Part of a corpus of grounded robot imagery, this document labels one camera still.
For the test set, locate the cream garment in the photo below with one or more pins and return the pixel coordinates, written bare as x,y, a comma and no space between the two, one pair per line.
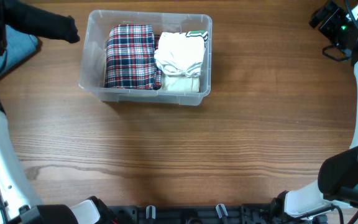
180,83

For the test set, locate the white garment with green tag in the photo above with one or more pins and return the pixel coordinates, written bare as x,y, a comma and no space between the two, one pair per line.
181,53

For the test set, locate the red plaid shirt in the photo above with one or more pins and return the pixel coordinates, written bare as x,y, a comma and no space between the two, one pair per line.
130,61

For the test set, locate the blue garment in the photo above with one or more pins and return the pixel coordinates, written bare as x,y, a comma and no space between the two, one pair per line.
20,46

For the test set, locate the black garment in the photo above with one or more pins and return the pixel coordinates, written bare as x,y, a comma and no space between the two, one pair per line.
34,21

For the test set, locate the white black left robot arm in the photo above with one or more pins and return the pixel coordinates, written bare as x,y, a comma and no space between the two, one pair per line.
19,203

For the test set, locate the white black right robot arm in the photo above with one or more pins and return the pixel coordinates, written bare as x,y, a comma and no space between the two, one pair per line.
336,187

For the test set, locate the clear plastic storage container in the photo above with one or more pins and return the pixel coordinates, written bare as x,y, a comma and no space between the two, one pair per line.
93,63

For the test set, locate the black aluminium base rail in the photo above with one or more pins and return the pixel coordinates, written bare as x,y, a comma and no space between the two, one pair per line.
241,214

